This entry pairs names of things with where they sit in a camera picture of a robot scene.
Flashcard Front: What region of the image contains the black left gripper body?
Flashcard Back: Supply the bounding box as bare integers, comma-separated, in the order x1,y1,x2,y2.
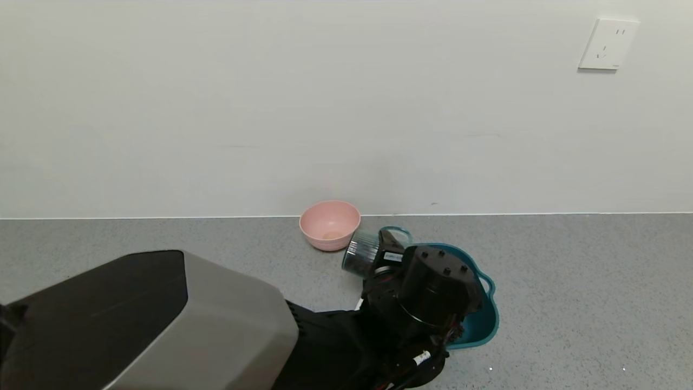
372,244,407,277

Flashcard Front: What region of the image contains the ribbed translucent teal cup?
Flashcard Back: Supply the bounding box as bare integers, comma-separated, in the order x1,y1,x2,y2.
342,226,413,278

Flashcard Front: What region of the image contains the pink ribbed bowl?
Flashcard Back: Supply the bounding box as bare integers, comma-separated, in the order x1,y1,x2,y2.
299,200,361,252

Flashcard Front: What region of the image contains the black cable bundle white tag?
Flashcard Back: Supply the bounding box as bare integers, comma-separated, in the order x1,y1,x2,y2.
374,320,466,390

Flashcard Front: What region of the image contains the white wall socket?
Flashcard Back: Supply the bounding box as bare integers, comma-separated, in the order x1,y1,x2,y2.
578,19,640,71

